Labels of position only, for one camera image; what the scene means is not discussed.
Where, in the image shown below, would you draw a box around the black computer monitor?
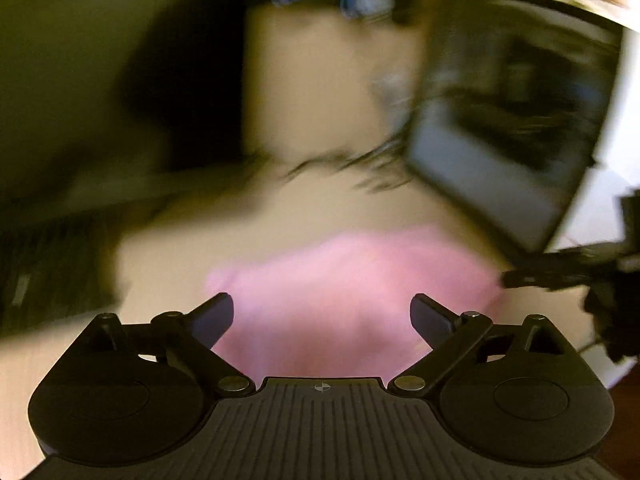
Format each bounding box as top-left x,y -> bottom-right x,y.
1,0 -> 248,229

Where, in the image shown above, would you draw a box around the black keyboard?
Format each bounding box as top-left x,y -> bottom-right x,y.
1,214 -> 119,338

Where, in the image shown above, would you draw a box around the computer case with glass panel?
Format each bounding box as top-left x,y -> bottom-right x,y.
405,0 -> 626,259

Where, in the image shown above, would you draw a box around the pink knitted garment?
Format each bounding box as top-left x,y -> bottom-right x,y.
207,226 -> 501,382

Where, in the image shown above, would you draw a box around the black tangled cables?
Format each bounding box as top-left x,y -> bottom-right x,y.
284,138 -> 417,194

